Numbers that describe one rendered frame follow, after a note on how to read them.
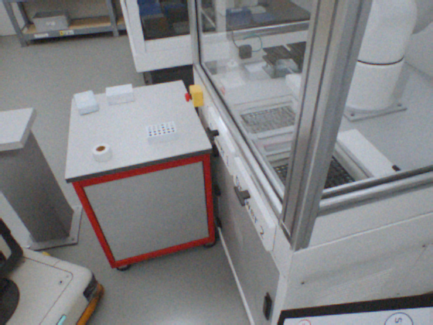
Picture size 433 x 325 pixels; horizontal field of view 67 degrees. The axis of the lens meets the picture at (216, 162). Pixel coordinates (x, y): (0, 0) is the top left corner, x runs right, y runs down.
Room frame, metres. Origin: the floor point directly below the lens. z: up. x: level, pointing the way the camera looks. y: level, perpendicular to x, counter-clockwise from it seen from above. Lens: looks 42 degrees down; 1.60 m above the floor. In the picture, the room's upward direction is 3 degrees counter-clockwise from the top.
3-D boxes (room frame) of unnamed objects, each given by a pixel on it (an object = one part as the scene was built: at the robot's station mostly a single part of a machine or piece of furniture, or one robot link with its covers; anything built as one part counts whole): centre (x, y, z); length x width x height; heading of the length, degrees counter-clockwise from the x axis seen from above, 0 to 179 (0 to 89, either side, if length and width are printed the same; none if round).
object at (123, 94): (1.47, 0.47, 0.79); 0.13 x 0.09 x 0.05; 104
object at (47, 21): (4.53, 2.08, 0.22); 0.40 x 0.30 x 0.17; 99
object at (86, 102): (1.41, 0.63, 0.78); 0.15 x 0.10 x 0.04; 24
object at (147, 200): (1.27, 0.37, 0.38); 0.62 x 0.58 x 0.76; 14
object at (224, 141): (0.95, -0.02, 0.87); 0.29 x 0.02 x 0.11; 14
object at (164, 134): (1.13, 0.23, 0.78); 0.12 x 0.08 x 0.04; 103
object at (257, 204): (0.64, -0.10, 0.87); 0.29 x 0.02 x 0.11; 14
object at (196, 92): (1.26, 0.08, 0.88); 0.07 x 0.05 x 0.07; 14
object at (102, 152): (1.02, 0.46, 0.78); 0.07 x 0.07 x 0.04
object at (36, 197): (1.26, 1.01, 0.38); 0.30 x 0.30 x 0.76; 9
